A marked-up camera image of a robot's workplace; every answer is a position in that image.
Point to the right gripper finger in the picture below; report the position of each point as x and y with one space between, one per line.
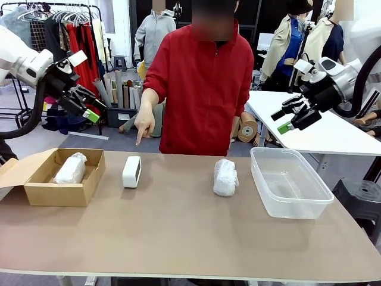
290 105
305 119

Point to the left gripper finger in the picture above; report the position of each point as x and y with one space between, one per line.
92 115
90 96

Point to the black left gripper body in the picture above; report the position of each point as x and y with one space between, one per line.
61 85

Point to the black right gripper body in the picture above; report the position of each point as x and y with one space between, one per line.
324 95

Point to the bubble clock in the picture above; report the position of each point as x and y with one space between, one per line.
70 171
224 181

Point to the white unwrapped clock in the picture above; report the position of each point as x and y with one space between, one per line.
131 175

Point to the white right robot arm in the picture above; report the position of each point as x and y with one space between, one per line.
345 77

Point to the person's left forearm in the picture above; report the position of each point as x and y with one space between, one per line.
234 128

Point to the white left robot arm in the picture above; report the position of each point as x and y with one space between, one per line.
15 58

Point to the person's right forearm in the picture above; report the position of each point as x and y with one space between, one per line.
149 99

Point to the person's right hand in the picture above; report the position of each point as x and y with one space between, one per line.
146 123

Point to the grey leaning paper roll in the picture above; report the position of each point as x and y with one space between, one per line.
102 93

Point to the white metal bar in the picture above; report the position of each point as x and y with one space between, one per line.
89 135

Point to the beige paper roll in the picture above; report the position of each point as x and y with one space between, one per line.
108 86

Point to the red dress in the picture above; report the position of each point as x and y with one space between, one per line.
89 74

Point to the black storage bin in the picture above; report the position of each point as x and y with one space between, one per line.
114 117

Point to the grey upright paper roll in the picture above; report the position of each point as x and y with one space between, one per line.
119 89

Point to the dark clothes pile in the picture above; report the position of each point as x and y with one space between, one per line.
64 123

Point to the white side table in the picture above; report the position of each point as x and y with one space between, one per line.
327 140

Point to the brown paper roll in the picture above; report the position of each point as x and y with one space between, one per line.
125 98

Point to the child mannequin in grey clothes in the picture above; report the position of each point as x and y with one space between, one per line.
129 122

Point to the white paper roll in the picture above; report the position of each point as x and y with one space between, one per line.
137 99
132 98

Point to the grey step stool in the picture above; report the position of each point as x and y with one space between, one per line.
120 62

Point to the skin-coloured mannequin parts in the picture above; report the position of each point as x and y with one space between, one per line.
361 121

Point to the white slatted panel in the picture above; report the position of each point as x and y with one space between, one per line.
370 102

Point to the brown cardboard spool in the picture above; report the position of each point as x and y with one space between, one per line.
249 131

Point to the black garment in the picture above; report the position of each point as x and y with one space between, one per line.
53 35

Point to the black stand pole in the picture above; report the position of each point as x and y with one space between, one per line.
302 50

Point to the mannequin in beige vest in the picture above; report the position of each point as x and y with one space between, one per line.
333 41

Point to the checkered garment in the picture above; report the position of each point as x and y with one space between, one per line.
37 35

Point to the yellow bag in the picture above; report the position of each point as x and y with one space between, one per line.
141 70

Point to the cream garment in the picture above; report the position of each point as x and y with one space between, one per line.
99 38

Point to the mannequin in beige coat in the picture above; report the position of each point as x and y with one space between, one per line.
279 44

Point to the clear plastic container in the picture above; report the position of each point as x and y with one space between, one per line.
285 184

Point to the grey garment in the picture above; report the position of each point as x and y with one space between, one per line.
15 18

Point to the black clothes rack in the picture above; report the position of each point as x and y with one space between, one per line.
44 3

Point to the open brown cardboard box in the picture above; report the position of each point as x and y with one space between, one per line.
59 195

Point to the person in red jacket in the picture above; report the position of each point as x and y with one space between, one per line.
205 89

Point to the black metal stand leg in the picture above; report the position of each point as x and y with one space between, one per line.
375 169

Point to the black cloth object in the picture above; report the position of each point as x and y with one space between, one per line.
6 152

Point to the mannequin in grey hoodie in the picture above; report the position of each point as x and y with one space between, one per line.
154 29

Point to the black hat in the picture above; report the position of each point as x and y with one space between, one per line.
299 6

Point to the black plastic stool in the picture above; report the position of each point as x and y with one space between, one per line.
363 202

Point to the white table leg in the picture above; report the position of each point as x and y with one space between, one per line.
91 282

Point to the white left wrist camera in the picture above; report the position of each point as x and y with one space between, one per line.
78 58

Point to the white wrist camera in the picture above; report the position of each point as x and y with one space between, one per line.
302 65
78 58

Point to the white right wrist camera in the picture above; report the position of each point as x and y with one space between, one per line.
302 65

